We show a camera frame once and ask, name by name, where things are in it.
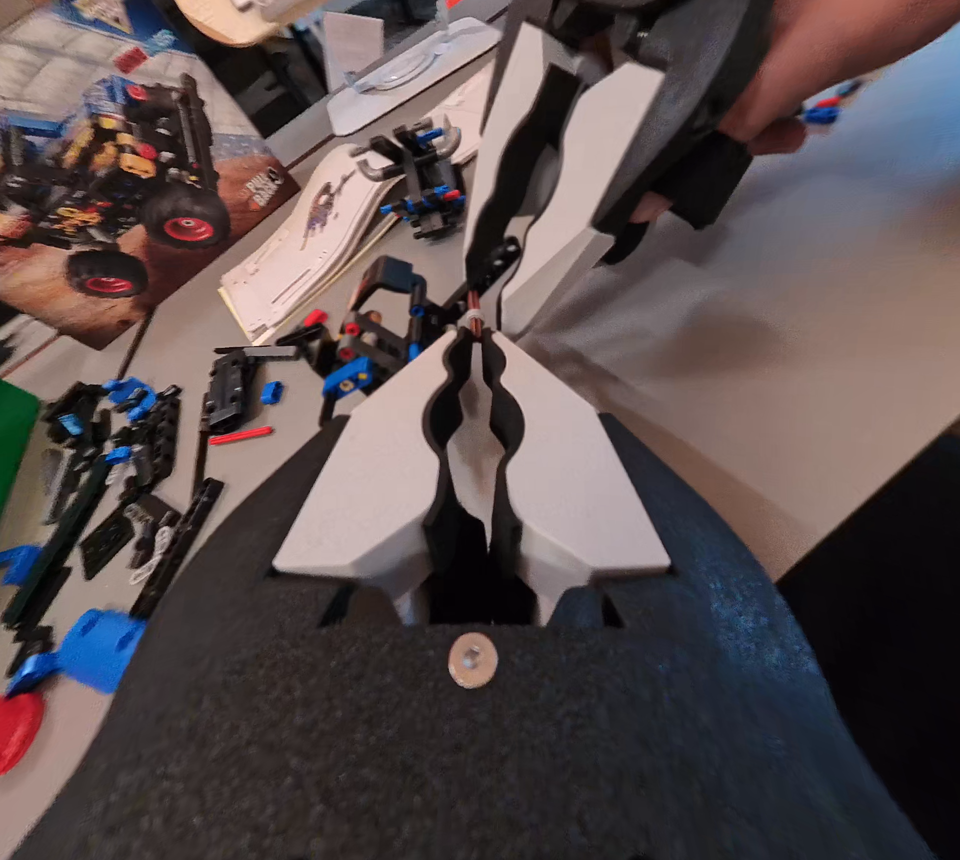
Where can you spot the black long holed lego beam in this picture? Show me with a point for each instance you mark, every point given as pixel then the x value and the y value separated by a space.
pixel 180 545

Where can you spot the red lego connector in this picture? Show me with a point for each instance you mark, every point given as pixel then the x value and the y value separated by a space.
pixel 316 318

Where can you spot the pile of loose lego pieces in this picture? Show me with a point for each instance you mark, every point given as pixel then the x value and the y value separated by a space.
pixel 112 455

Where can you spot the black lego motor block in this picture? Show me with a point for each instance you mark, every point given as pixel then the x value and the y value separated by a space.
pixel 229 391

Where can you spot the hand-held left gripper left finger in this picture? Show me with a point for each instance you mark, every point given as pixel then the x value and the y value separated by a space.
pixel 367 492

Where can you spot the small blue lego connector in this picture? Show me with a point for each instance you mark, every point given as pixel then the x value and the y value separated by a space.
pixel 272 392

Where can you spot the black straight lego beam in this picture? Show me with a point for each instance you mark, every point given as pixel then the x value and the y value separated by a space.
pixel 501 264

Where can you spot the lego chassis with flame panel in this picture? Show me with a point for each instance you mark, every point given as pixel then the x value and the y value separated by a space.
pixel 390 275

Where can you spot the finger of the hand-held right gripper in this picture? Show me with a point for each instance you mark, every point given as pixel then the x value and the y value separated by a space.
pixel 600 147
pixel 517 95

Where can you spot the red lego axle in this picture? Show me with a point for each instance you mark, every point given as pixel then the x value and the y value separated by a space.
pixel 240 435

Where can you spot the lego instruction booklet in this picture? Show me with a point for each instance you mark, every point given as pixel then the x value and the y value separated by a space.
pixel 300 260

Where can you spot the large blue lego panel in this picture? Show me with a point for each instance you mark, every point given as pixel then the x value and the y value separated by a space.
pixel 105 650

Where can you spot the lego set box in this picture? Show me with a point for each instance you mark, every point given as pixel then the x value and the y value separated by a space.
pixel 90 147

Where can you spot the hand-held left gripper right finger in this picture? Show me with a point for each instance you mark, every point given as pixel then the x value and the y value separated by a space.
pixel 585 492

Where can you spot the grey and black lego beam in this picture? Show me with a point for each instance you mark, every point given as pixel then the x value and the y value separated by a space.
pixel 255 351

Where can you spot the green lego baseplate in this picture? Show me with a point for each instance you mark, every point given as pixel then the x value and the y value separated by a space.
pixel 15 447

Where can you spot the white paper card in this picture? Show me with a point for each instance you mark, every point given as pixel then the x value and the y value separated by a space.
pixel 352 50

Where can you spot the brown lego axle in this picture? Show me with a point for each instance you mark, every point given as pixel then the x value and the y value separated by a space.
pixel 475 316

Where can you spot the red and blue lego pin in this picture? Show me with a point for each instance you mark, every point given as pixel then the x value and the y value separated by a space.
pixel 840 93

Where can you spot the lego assembly with grey pipes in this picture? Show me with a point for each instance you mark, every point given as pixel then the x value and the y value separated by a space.
pixel 420 177

